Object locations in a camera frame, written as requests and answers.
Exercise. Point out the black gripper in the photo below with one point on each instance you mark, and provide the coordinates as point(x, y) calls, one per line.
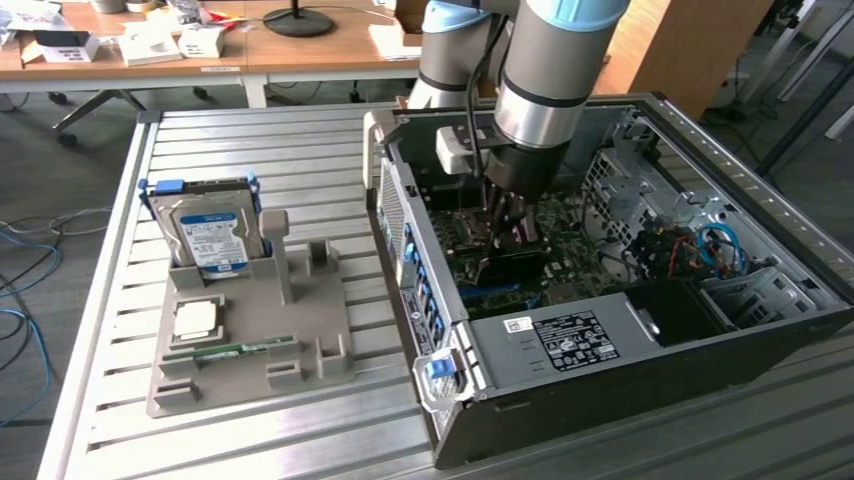
point(524, 170)

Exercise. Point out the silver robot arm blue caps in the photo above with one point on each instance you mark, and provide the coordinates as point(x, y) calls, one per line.
point(548, 75)

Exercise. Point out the CPU socket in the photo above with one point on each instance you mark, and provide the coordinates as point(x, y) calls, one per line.
point(474, 227)

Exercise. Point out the metal drive cage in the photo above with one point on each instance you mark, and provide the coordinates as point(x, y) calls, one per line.
point(628, 200)

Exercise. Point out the green motherboard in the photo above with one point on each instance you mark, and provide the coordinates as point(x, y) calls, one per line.
point(581, 270)

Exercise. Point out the blue expansion slot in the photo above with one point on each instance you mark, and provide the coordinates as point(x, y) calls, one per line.
point(490, 290)

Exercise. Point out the white paper stack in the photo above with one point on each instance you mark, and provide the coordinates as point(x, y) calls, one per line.
point(394, 42)

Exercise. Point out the wooden cabinet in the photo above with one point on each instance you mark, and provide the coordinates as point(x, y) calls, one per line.
point(701, 50)

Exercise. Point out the grey power supply unit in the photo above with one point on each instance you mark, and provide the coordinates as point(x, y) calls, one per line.
point(501, 360)

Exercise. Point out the wooden desk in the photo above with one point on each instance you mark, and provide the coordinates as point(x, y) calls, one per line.
point(301, 55)

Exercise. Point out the blue case latch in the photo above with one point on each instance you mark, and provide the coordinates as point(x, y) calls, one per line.
point(441, 369)

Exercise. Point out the metal disk bay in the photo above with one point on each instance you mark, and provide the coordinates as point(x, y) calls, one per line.
point(761, 295)

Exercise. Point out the black monitor stand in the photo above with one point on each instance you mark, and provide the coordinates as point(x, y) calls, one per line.
point(297, 22)

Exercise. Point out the grey parts rack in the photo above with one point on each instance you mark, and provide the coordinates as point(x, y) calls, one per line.
point(267, 310)

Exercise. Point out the hard disk in blue caddy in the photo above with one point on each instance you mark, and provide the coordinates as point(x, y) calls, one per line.
point(207, 235)

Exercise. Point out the black open PC case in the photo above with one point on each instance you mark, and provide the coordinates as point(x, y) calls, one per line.
point(601, 415)

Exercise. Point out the white box with label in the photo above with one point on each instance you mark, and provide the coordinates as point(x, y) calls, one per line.
point(201, 44)

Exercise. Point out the green RAM stick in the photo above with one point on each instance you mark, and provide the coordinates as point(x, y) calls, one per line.
point(227, 350)

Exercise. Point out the silver CPU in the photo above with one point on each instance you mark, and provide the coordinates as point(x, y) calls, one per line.
point(197, 320)

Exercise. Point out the white open cardboard box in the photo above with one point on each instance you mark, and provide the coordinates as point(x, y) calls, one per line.
point(150, 47)

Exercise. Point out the grey castor leg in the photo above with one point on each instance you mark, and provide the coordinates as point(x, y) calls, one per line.
point(87, 110)

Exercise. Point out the grey cup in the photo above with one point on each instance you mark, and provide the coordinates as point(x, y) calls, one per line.
point(109, 5)

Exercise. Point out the white box with black lid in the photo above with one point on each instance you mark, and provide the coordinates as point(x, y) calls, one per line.
point(67, 47)

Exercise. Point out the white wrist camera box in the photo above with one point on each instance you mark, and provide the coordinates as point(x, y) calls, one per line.
point(457, 152)

